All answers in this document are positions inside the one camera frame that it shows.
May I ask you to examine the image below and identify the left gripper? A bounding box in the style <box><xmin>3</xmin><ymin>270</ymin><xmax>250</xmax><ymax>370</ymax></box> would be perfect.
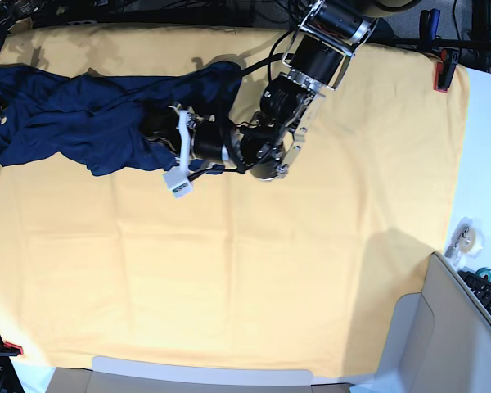
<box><xmin>141</xmin><ymin>104</ymin><xmax>236</xmax><ymax>174</ymax></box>

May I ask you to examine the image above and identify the navy blue long-sleeve shirt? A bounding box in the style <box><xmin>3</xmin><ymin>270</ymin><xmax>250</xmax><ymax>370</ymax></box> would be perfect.
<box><xmin>0</xmin><ymin>61</ymin><xmax>241</xmax><ymax>176</ymax></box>

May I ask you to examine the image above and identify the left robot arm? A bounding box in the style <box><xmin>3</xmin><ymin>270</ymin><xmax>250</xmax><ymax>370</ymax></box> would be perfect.
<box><xmin>142</xmin><ymin>1</ymin><xmax>416</xmax><ymax>182</ymax></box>

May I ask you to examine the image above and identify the yellow table cloth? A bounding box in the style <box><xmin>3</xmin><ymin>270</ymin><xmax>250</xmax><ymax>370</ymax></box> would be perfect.
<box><xmin>0</xmin><ymin>44</ymin><xmax>470</xmax><ymax>377</ymax></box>

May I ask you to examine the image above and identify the red black clamp bottom left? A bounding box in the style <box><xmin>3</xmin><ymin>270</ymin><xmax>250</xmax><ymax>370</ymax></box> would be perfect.
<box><xmin>0</xmin><ymin>342</ymin><xmax>24</xmax><ymax>357</ymax></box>

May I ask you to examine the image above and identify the red black clamp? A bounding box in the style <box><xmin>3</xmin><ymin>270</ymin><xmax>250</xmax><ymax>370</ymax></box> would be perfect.
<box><xmin>434</xmin><ymin>49</ymin><xmax>460</xmax><ymax>93</ymax></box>
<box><xmin>0</xmin><ymin>342</ymin><xmax>24</xmax><ymax>357</ymax></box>

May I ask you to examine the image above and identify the cardboard box bottom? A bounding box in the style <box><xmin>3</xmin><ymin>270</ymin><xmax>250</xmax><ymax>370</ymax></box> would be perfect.
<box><xmin>47</xmin><ymin>356</ymin><xmax>354</xmax><ymax>392</ymax></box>

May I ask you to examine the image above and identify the cardboard box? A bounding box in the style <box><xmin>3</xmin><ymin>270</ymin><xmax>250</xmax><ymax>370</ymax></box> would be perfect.
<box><xmin>47</xmin><ymin>356</ymin><xmax>354</xmax><ymax>392</ymax></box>
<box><xmin>372</xmin><ymin>253</ymin><xmax>491</xmax><ymax>392</ymax></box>

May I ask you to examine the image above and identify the red black clamp top right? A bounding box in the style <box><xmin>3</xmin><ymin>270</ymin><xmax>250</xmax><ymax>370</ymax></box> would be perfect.
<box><xmin>434</xmin><ymin>49</ymin><xmax>460</xmax><ymax>93</ymax></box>

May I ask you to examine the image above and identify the clear tape dispenser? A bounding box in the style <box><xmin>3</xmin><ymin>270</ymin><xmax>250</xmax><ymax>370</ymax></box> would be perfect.
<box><xmin>444</xmin><ymin>217</ymin><xmax>484</xmax><ymax>260</ymax></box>

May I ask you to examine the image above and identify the cardboard box right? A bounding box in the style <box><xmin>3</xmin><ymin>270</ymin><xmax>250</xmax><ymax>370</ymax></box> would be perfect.
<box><xmin>372</xmin><ymin>253</ymin><xmax>491</xmax><ymax>392</ymax></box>

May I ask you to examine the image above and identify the green tape roll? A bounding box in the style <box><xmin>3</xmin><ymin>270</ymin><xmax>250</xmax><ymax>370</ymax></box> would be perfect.
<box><xmin>475</xmin><ymin>267</ymin><xmax>491</xmax><ymax>281</ymax></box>

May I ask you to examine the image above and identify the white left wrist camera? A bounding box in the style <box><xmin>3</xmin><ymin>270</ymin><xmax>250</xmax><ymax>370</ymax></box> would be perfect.
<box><xmin>163</xmin><ymin>168</ymin><xmax>193</xmax><ymax>199</ymax></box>

